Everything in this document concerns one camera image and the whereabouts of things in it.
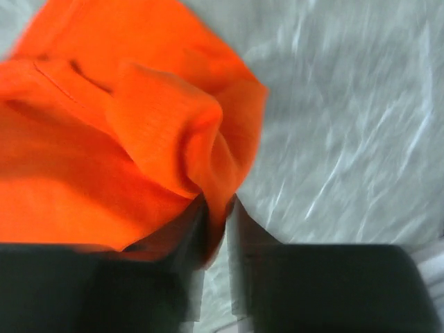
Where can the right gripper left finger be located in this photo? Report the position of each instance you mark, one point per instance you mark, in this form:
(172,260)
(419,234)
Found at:
(83,288)

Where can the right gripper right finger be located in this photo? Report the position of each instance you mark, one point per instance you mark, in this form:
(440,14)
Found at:
(280,287)

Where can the orange t-shirt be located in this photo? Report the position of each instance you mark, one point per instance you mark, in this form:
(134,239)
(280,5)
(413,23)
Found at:
(115,115)

